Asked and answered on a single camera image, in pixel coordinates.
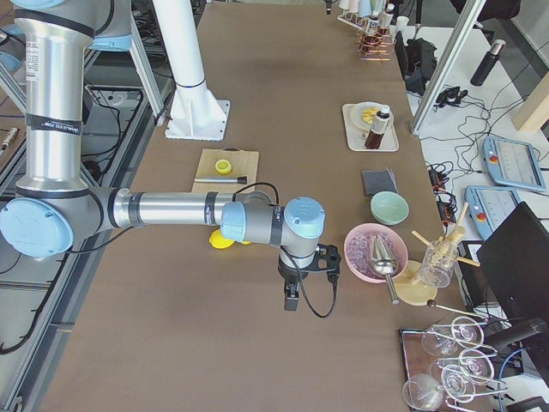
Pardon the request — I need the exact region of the black monitor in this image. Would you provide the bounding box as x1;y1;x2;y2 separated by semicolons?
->
477;202;548;379

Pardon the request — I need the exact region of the lower blue teach pendant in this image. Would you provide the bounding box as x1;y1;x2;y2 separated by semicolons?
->
465;185;521;240

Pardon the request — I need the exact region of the light blue cup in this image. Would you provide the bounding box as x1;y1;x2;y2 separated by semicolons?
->
357;0;372;18

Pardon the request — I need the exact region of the wooden mug tree stand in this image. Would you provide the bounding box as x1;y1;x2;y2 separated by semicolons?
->
395;202;480;306

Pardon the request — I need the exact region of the pink bowl with ice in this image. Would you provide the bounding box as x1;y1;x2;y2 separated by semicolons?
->
344;223;408;283

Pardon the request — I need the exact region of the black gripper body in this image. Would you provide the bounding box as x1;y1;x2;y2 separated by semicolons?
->
278;244;341;288
324;0;332;15

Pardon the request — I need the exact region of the pink cup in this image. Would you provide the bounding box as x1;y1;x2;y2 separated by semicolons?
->
347;0;359;13

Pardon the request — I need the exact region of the yellow lemon left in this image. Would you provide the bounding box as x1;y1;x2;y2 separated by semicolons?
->
208;229;234;250

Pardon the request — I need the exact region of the white rectangular tray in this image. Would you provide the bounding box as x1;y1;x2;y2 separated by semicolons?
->
342;104;400;153

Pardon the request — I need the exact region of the black bag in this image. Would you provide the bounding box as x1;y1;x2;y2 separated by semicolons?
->
395;31;437;96

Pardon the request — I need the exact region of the wooden cutting board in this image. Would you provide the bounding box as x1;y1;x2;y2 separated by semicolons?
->
191;148;259;193

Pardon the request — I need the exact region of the metal ice scoop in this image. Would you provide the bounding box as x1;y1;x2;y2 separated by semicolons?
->
368;234;400;305

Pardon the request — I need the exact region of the dark bottle in rack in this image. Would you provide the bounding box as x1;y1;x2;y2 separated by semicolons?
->
378;3;395;33

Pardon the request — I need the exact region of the mint green bowl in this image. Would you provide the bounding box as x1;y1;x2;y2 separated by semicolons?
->
371;191;409;226

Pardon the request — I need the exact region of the white cup rack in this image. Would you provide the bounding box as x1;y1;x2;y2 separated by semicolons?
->
337;10;366;30

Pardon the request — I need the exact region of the upper blue teach pendant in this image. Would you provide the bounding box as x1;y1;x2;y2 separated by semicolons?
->
482;135;546;192

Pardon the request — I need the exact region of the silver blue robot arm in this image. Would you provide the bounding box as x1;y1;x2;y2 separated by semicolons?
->
1;1;341;311

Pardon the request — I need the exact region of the wine glass middle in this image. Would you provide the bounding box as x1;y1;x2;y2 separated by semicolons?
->
430;348;494;386

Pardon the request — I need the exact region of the Suntory dark bottle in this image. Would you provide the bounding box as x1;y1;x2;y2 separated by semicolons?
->
365;11;379;37

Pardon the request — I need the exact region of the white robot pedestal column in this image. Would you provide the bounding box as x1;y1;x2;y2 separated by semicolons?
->
154;0;230;142

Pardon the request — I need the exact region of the dark grey folded cloth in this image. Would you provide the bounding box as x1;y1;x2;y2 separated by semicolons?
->
361;168;398;197

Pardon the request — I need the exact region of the aluminium frame post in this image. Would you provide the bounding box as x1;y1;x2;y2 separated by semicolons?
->
410;0;486;136

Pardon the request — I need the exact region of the black handled knife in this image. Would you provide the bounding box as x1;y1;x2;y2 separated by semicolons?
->
194;176;248;185

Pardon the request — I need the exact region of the yellow twisted donut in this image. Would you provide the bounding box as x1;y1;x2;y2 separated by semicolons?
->
361;107;380;124

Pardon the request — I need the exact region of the black water bottle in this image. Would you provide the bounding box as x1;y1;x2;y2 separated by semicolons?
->
469;39;507;87

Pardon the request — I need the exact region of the wine glass bottom left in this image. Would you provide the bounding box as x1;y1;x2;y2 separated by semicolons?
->
401;373;444;411

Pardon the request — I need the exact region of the brown sauce bottle on tray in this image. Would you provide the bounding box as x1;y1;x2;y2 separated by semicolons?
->
365;106;390;149

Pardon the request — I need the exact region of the wine glass top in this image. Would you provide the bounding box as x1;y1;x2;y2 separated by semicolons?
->
421;316;484;357

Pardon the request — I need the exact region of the halved lemon piece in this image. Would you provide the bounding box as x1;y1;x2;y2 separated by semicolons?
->
214;159;232;175

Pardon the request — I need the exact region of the copper wire bottle rack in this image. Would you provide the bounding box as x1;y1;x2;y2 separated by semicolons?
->
356;27;395;62

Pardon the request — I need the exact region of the white round plate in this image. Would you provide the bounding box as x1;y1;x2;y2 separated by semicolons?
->
349;101;383;131

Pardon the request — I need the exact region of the blue teach pendant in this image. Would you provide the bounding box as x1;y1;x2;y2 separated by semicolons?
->
465;185;521;240
482;135;546;192

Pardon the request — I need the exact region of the wine glass lower right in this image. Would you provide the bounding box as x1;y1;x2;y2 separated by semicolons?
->
441;365;476;403

